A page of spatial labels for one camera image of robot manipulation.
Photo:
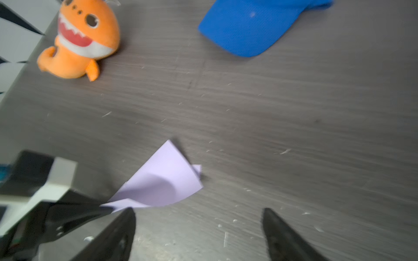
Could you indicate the lilac square paper sheet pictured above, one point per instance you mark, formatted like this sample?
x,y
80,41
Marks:
x,y
166,178

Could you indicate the orange shark plush toy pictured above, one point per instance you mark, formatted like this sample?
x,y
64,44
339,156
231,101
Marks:
x,y
88,31

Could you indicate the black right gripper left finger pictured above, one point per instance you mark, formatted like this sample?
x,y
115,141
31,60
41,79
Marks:
x,y
114,243

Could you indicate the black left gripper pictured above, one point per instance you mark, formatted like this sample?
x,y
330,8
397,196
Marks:
x,y
49,221

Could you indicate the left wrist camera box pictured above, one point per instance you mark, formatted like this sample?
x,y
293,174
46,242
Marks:
x,y
30,179

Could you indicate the blue cap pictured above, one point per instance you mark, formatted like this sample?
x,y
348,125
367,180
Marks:
x,y
248,28

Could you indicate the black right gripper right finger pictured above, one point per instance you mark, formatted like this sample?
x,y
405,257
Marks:
x,y
283,242

